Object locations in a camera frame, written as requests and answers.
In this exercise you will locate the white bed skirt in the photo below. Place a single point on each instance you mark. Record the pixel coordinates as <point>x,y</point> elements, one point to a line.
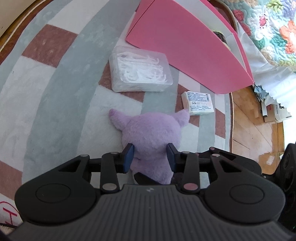
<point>279,82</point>

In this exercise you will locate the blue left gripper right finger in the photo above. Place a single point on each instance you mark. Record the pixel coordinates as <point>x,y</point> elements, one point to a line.
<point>174,158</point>

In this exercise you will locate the small white tissue pack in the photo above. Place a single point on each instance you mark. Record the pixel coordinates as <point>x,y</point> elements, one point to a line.
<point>197,103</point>

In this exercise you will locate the green yarn ball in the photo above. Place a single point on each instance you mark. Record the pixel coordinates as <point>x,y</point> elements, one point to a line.
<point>221,37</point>

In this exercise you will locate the papers under bed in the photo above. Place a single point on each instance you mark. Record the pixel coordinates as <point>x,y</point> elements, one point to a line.
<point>271,110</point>

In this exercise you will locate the white paper red letter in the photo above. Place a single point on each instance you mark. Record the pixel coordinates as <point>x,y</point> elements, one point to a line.
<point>9,214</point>

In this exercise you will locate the pink cardboard box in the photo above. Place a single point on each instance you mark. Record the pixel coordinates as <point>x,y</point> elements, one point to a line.
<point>183,31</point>

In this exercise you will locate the purple plush toy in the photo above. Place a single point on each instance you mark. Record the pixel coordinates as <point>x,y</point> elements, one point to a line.
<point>150,133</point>

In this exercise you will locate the checkered grey rug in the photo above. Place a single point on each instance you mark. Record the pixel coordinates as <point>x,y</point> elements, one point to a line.
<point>56,89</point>

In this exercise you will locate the floral quilt bedspread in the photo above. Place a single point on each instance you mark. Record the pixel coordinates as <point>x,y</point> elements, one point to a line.
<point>271,27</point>

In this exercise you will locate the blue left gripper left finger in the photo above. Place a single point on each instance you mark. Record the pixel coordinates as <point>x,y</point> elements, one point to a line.
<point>126,158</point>

